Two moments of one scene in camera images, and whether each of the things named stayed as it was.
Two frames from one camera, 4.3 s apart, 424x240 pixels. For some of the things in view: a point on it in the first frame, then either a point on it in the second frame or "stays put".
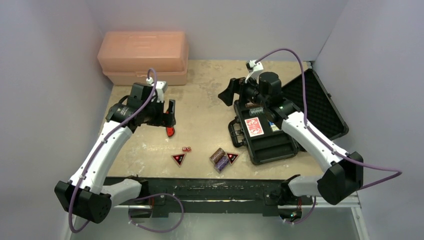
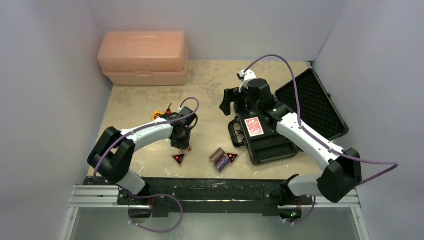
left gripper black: x=163 y=119 to x=182 y=144
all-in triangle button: x=179 y=158 stays put
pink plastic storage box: x=126 y=57 stays put
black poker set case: x=258 y=128 stays put
